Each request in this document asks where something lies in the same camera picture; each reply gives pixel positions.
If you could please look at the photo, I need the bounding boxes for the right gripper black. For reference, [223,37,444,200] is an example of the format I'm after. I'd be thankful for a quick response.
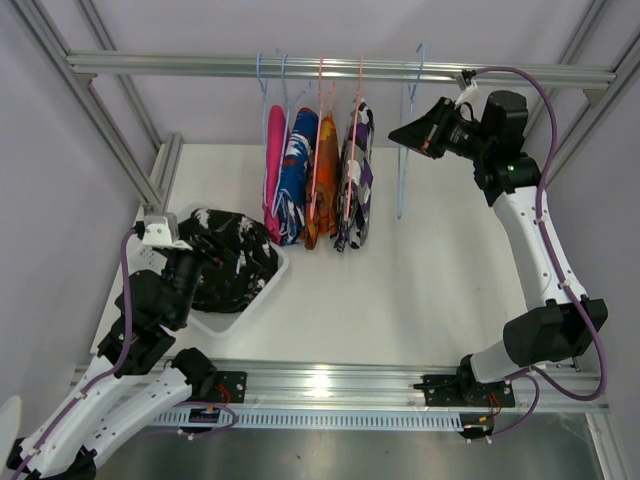
[389,97,493,162]

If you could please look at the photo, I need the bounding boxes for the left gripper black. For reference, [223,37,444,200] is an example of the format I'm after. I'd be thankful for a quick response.
[164,217,239,325]

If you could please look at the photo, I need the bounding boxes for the black white patterned trousers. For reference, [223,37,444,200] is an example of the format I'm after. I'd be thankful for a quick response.
[179,208,278,314]

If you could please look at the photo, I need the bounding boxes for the blue hanger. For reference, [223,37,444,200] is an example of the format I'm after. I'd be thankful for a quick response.
[271,53,311,216]
[396,43,427,220]

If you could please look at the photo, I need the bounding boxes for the purple grey patterned trousers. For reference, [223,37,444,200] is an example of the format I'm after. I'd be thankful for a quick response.
[334,98,375,252]

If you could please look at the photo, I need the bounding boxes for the pink hanger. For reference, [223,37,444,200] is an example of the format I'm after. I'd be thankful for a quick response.
[306,68,339,235]
[344,55,364,223]

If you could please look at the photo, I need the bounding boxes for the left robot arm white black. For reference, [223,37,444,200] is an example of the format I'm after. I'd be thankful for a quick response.
[6,249,218,479]

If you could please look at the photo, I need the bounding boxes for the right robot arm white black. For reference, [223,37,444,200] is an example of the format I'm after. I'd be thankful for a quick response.
[388,90,608,405]

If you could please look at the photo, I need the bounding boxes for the blue white patterned trousers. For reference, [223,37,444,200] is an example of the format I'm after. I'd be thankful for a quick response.
[277,107,318,246]

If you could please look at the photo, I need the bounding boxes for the orange patterned trousers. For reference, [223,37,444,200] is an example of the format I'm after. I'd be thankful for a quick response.
[304,111,340,250]

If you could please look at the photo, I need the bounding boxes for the pink trousers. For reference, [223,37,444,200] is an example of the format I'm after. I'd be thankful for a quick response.
[262,105,286,244]

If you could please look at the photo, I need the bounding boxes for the white plastic basket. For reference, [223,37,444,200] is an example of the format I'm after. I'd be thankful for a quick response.
[131,207,279,331]

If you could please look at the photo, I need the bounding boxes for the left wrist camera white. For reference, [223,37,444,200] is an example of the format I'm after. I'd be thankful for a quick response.
[134,212,193,250]

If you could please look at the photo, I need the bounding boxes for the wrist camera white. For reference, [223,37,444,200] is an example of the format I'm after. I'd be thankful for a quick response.
[455,69,480,105]
[134,212,193,250]

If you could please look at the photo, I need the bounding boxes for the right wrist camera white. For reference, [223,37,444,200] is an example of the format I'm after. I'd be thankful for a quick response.
[455,69,480,105]

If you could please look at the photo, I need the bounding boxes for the right aluminium frame post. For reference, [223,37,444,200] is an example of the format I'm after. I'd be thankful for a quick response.
[499,1,639,162]

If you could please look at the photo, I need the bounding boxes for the aluminium frame post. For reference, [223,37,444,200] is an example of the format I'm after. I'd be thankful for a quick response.
[8,1,184,214]
[499,1,639,162]

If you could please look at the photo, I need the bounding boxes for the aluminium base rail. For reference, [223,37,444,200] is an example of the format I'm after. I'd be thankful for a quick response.
[115,358,610,413]

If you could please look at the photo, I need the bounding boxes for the left aluminium frame post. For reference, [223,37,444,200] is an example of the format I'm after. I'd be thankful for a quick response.
[8,1,184,214]

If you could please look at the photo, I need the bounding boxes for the aluminium hanging rail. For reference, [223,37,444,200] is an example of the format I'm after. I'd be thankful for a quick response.
[65,50,617,92]

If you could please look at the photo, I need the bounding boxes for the slotted cable duct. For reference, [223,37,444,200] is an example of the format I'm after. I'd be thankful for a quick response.
[151,407,463,432]

